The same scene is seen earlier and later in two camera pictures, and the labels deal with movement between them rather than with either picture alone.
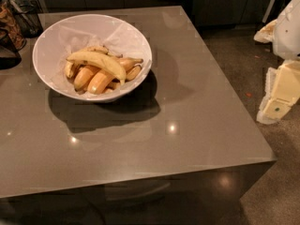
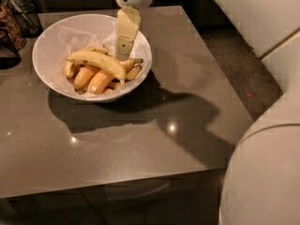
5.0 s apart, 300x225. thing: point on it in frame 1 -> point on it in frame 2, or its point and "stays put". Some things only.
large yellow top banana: x=102 y=60 stays put
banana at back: x=100 y=49 stays put
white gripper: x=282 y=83 -> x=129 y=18
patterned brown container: x=9 y=23 stays put
